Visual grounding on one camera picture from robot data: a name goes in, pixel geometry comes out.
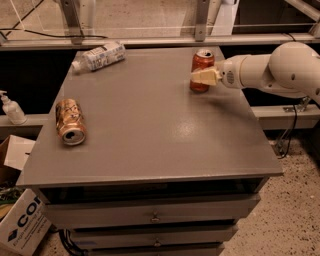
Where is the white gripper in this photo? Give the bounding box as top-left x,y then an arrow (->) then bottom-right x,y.
191,55 -> 247,89

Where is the red coke can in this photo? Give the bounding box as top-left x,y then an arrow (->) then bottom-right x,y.
190,48 -> 215,93

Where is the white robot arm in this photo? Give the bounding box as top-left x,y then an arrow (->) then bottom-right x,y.
191,42 -> 320,104

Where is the clear plastic water bottle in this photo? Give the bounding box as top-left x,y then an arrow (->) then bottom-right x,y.
72,41 -> 126,73

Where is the gold crushed soda can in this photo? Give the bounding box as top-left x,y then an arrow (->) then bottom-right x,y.
55,99 -> 86,146

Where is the white pump dispenser bottle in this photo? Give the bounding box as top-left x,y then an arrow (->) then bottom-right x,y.
0,90 -> 27,125

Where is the grey drawer cabinet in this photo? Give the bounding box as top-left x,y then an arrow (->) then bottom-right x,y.
18,48 -> 281,256

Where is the white cardboard box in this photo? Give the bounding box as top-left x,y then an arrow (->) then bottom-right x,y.
0,135 -> 51,256

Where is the top drawer metal handle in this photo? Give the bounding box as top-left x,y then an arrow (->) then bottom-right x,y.
150,211 -> 160,223

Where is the drawer metal handle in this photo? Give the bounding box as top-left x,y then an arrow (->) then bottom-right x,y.
150,211 -> 160,223
153,238 -> 162,247

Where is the middle drawer metal handle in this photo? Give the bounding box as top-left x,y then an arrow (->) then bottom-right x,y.
153,238 -> 162,247

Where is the black cable on ledge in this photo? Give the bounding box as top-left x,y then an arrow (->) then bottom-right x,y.
0,27 -> 109,40

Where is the black cable under cabinet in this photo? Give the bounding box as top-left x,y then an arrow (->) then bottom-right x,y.
58,229 -> 88,256

